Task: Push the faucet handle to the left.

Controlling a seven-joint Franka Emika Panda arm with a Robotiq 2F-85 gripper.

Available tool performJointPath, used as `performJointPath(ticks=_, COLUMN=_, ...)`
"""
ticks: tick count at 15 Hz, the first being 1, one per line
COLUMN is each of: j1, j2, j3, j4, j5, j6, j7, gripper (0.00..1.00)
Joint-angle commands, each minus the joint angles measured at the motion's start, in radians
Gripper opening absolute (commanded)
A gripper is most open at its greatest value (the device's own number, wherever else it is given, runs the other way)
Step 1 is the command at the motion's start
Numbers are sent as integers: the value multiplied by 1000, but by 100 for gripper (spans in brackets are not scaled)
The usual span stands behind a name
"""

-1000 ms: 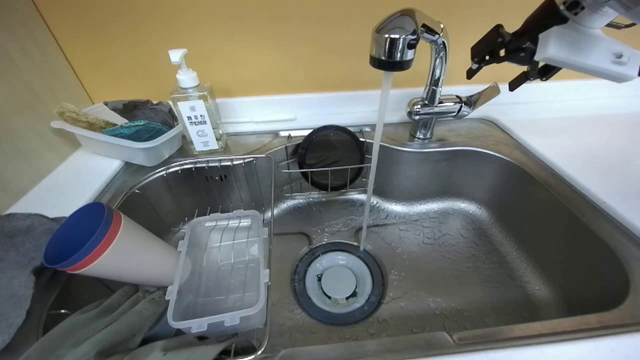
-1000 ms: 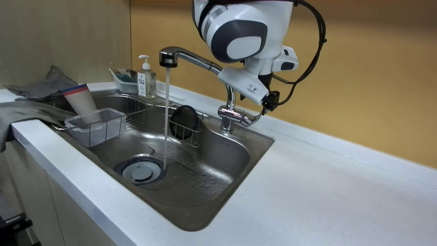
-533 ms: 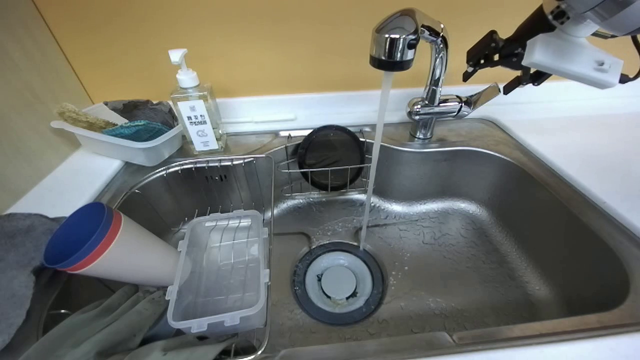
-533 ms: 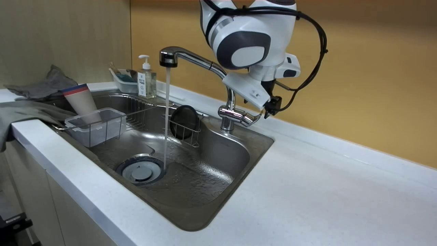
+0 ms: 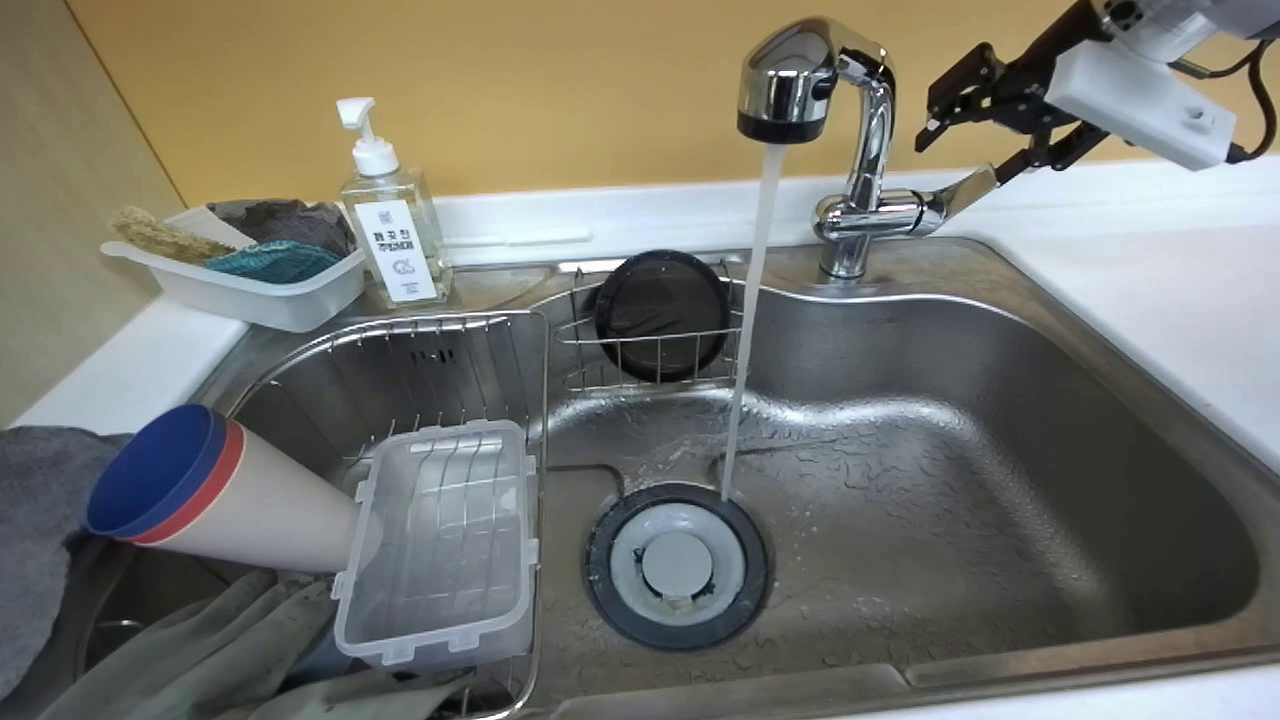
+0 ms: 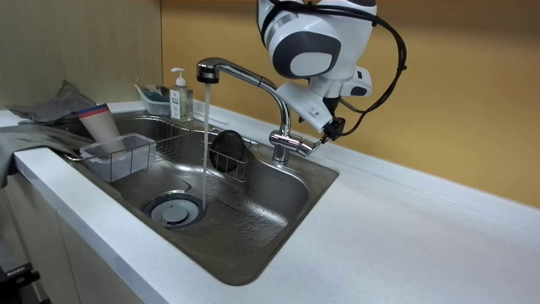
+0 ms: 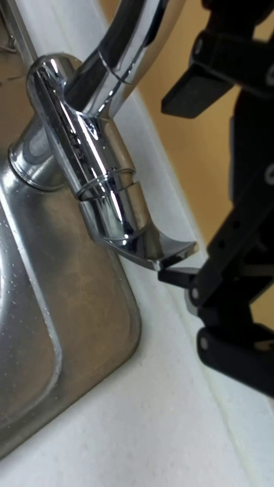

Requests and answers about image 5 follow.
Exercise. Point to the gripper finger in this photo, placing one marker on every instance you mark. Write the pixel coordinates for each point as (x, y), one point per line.
(965, 85)
(1060, 145)

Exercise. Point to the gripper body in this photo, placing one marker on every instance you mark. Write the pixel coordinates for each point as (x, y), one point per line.
(1062, 38)

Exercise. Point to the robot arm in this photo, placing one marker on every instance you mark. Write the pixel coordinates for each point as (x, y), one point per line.
(1200, 14)

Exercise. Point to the chrome faucet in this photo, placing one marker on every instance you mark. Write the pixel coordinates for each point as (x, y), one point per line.
(870, 130)

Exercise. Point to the stainless steel sink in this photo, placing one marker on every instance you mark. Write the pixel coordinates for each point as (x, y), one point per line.
(950, 450)

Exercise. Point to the black round lid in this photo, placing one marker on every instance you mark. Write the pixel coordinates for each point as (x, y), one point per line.
(662, 315)

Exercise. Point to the sink drain strainer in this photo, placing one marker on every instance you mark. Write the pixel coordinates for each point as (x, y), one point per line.
(677, 567)

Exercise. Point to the clear soap pump bottle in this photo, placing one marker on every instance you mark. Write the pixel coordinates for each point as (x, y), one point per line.
(398, 235)

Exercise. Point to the dark grey cloth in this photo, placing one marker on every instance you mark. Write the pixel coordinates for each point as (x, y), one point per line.
(290, 222)

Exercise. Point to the clear plastic container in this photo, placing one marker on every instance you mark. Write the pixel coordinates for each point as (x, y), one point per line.
(445, 540)

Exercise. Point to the teal knit scrubber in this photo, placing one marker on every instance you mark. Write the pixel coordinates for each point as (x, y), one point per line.
(275, 260)

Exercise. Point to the white plastic tray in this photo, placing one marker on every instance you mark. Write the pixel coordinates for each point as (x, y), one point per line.
(270, 298)

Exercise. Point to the beige cup with blue rim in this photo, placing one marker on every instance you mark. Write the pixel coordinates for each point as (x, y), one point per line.
(260, 500)

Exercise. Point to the tan loofah sponge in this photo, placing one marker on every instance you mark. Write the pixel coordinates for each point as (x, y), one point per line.
(160, 238)

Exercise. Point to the olive grey cloth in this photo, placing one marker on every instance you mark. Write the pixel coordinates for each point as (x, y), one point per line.
(200, 660)

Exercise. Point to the grey towel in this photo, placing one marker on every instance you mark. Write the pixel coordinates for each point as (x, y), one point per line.
(40, 520)

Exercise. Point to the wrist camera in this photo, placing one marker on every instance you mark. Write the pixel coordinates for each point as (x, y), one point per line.
(1140, 100)

